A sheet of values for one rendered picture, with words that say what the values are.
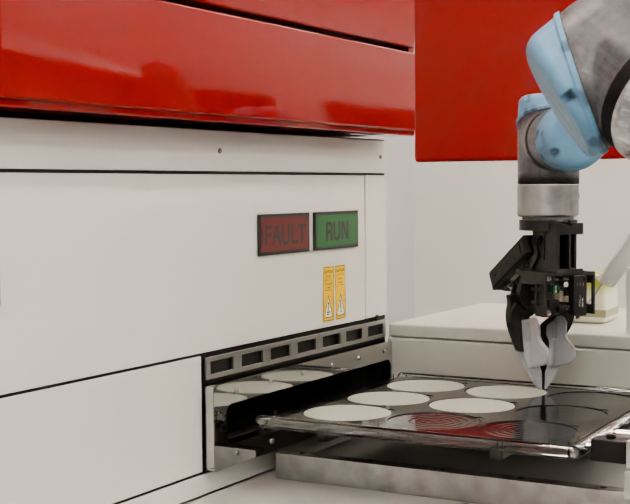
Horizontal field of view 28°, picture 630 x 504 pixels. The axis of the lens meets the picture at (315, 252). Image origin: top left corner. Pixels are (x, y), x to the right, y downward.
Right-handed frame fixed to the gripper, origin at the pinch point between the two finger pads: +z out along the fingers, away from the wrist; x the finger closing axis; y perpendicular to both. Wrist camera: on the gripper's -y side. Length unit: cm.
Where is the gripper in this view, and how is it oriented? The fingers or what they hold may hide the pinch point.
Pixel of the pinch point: (539, 377)
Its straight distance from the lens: 161.4
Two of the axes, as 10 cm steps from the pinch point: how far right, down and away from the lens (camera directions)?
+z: 0.1, 10.0, 0.5
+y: 3.5, 0.5, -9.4
